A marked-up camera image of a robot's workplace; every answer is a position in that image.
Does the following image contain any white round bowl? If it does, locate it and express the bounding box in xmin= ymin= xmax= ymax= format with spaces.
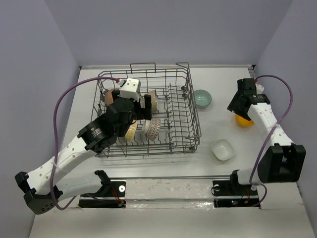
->
xmin=147 ymin=90 xmax=158 ymax=113

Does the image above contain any brown wooden bowl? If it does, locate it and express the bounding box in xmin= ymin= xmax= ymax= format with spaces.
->
xmin=105 ymin=89 xmax=114 ymax=107

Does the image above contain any yellow sun patterned bowl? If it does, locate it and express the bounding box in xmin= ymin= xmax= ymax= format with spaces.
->
xmin=124 ymin=123 xmax=137 ymax=142

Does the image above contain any orange yellow bowl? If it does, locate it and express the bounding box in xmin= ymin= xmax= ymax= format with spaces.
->
xmin=235 ymin=115 xmax=254 ymax=127

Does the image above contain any dark geometric patterned bowl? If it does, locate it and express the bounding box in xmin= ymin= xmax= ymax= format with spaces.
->
xmin=142 ymin=118 xmax=161 ymax=141

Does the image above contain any light teal bowl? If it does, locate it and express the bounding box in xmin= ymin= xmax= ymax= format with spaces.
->
xmin=193 ymin=89 xmax=212 ymax=108

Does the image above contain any white square bowl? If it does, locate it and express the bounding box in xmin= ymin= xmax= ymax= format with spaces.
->
xmin=211 ymin=139 xmax=235 ymax=161

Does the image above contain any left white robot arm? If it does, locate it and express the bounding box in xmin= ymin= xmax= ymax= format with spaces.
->
xmin=15 ymin=90 xmax=152 ymax=215

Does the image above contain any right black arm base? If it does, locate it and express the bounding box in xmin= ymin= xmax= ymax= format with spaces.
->
xmin=211 ymin=171 xmax=261 ymax=208

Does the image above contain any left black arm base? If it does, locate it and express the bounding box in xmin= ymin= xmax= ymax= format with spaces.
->
xmin=78 ymin=170 xmax=126 ymax=209

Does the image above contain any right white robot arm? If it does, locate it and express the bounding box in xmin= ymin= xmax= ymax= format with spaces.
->
xmin=227 ymin=78 xmax=306 ymax=194

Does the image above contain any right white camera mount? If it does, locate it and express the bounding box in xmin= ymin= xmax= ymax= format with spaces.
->
xmin=256 ymin=83 xmax=264 ymax=94

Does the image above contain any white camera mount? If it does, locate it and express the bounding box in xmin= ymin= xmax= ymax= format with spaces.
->
xmin=117 ymin=78 xmax=141 ymax=102
xmin=256 ymin=83 xmax=264 ymax=94

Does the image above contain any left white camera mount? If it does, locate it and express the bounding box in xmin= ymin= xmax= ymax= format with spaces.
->
xmin=117 ymin=78 xmax=141 ymax=102

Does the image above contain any grey wire dish rack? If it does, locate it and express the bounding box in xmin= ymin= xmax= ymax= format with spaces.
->
xmin=98 ymin=62 xmax=201 ymax=158

